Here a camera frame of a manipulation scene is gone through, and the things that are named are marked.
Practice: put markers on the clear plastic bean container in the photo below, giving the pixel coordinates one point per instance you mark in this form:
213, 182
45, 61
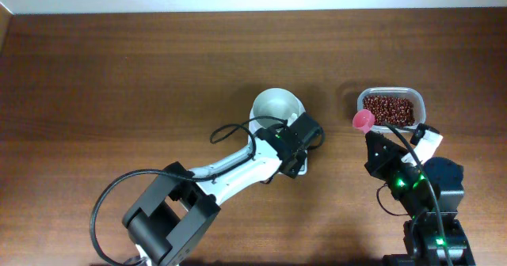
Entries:
401, 92

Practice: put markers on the red beans in container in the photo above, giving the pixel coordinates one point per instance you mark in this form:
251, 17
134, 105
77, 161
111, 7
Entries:
393, 110

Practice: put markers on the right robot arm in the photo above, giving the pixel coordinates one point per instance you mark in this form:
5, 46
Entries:
430, 190

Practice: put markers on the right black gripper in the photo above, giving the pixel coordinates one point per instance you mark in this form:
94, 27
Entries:
378, 163

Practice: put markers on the pink measuring scoop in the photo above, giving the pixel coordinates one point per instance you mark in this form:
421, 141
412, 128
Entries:
363, 121

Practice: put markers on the white round bowl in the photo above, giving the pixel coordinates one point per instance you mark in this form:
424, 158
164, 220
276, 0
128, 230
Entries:
275, 93

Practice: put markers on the white digital kitchen scale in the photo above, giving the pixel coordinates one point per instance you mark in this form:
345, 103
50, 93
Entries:
288, 110

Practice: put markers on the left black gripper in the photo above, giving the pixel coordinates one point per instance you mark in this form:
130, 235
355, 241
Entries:
299, 161

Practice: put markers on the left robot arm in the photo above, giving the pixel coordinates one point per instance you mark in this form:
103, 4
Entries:
175, 211

